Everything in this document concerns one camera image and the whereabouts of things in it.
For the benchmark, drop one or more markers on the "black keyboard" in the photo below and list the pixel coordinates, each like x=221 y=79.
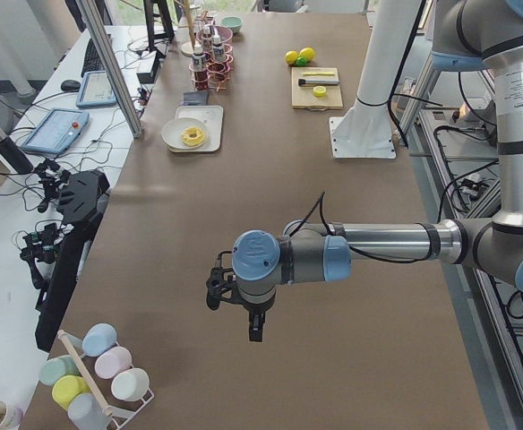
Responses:
x=91 y=61

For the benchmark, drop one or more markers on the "mint green bowl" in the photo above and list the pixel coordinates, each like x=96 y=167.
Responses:
x=233 y=23

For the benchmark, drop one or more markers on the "pink bowl with ice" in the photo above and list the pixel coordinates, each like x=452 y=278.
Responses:
x=222 y=33

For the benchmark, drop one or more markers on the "wooden glass stand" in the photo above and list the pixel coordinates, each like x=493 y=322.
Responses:
x=191 y=16

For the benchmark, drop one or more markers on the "white round plate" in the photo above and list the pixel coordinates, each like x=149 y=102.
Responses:
x=171 y=132

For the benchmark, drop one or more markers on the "tea bottle rack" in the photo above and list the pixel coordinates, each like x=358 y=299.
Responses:
x=206 y=39
x=219 y=61

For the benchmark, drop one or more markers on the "tea bottle left rack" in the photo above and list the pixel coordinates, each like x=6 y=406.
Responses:
x=206 y=39

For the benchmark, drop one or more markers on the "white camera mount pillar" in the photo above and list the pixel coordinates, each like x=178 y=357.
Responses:
x=364 y=132

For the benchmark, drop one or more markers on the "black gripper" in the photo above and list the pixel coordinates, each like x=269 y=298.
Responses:
x=254 y=310

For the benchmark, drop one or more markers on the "white rectangular tray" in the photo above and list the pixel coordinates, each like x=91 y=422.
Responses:
x=208 y=118

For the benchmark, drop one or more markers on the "tea bottle lower rack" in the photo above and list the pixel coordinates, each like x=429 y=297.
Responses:
x=219 y=61

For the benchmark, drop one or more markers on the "blue cup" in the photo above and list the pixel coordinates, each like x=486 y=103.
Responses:
x=100 y=338

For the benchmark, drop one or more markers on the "yellow lemon half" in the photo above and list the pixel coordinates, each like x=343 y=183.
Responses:
x=319 y=91

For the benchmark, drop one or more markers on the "green cup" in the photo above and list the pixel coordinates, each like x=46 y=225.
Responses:
x=56 y=368

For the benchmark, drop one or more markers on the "yellow lemon near board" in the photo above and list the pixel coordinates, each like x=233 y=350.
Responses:
x=291 y=57

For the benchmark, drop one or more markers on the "yellow glazed donut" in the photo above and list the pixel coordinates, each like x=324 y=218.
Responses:
x=193 y=136

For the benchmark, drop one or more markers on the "grey cup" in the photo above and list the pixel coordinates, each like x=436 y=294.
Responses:
x=86 y=414

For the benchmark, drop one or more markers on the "blue teach pendant far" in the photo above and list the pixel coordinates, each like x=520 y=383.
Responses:
x=95 y=91

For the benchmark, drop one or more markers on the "grey folded cloth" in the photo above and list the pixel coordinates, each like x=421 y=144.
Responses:
x=195 y=98

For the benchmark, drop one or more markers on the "blue teach pendant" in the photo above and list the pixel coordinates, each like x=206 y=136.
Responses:
x=95 y=91
x=56 y=132

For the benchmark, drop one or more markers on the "yellow plastic knife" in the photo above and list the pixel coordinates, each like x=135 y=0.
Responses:
x=318 y=73

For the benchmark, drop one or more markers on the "steel muddler with black tip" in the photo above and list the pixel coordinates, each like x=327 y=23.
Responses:
x=302 y=82

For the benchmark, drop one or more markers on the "wooden cutting board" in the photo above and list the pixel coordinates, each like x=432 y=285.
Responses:
x=302 y=97

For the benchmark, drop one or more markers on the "green lime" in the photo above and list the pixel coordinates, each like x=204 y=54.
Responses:
x=301 y=61

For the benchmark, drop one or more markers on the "wooden cup rack rod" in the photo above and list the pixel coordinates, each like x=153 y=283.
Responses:
x=69 y=342

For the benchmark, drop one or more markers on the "black thermos bottle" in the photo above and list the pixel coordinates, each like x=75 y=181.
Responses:
x=13 y=155

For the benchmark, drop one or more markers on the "copper wire bottle rack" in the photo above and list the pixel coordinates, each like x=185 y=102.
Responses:
x=212 y=58

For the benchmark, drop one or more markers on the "pink cup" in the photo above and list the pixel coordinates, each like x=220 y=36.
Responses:
x=112 y=362

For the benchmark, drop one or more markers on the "aluminium frame post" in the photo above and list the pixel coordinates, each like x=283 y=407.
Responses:
x=97 y=30

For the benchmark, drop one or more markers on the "yellow lemon far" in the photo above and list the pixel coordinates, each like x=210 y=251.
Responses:
x=308 y=53

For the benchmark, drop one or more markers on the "black computer mouse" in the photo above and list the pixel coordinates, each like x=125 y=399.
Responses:
x=70 y=86

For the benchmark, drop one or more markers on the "yellow cup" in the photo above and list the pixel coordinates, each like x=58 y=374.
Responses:
x=67 y=388

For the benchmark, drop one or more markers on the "white wire cup rack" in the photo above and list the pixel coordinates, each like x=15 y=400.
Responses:
x=123 y=412

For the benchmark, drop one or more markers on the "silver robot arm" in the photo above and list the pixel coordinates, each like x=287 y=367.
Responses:
x=468 y=35

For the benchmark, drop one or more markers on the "blue teach pendant near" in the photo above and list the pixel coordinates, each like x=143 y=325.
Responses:
x=56 y=132

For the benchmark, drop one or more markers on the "cream cup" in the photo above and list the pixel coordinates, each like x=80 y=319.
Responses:
x=130 y=385

